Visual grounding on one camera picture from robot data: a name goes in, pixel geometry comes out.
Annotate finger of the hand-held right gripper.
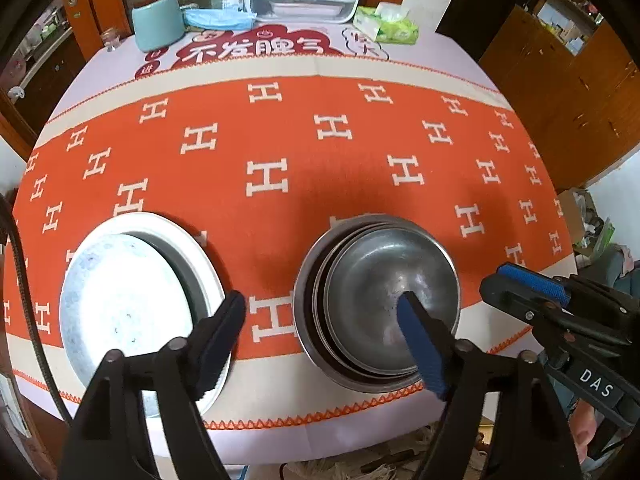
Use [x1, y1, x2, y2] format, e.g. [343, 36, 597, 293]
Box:
[497, 261, 640, 321]
[479, 273, 640, 347]

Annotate steel bowl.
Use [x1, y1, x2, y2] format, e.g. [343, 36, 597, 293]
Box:
[325, 227, 461, 376]
[294, 214, 463, 395]
[311, 221, 462, 382]

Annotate green tissue pack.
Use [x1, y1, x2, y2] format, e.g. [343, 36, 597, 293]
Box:
[352, 2, 420, 45]

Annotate wooden cupboard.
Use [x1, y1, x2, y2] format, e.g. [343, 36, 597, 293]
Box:
[435, 0, 640, 191]

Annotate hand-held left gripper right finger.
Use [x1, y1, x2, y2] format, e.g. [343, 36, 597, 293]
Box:
[397, 291, 586, 480]

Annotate speckled white plate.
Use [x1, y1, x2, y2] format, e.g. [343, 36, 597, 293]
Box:
[59, 234, 201, 401]

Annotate cardboard box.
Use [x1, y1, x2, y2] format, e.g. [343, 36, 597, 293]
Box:
[555, 187, 601, 246]

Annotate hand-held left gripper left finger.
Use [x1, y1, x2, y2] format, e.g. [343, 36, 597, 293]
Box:
[57, 290, 247, 480]

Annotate orange patterned blanket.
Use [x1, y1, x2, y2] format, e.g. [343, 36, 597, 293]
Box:
[2, 55, 576, 431]

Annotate teal ceramic mug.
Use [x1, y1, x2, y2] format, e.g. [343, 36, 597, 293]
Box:
[131, 0, 186, 53]

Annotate person's right hand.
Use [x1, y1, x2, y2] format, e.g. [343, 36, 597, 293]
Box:
[570, 400, 612, 463]

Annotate large white plate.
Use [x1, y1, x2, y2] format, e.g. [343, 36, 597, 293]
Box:
[65, 211, 232, 418]

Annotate black braided cable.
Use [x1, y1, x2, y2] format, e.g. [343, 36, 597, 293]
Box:
[0, 195, 76, 426]

